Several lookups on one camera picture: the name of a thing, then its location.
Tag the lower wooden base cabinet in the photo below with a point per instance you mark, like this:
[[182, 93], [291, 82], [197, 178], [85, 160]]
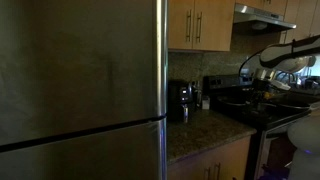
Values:
[[227, 162]]

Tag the wooden cabinet door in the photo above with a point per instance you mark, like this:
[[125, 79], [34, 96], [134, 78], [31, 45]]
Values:
[[177, 14], [217, 22]]

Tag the black air fryer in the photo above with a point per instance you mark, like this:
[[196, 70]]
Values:
[[180, 100]]

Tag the dark glass bottle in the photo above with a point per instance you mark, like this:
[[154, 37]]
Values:
[[198, 92]]

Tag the steel range hood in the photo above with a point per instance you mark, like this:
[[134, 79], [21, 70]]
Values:
[[252, 21]]

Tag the black electric stove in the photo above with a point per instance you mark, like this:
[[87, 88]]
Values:
[[247, 100]]

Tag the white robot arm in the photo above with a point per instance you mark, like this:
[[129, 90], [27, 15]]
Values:
[[304, 134]]

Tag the kitchen sink faucet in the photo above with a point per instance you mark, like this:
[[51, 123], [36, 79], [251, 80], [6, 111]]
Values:
[[287, 78]]

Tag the steel cabinet handle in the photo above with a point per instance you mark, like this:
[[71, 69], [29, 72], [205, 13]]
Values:
[[188, 26], [198, 27]]

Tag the stainless steel refrigerator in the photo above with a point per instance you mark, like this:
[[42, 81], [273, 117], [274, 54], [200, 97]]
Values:
[[83, 87]]

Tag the small white container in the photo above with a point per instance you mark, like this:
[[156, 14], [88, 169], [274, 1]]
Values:
[[206, 102]]

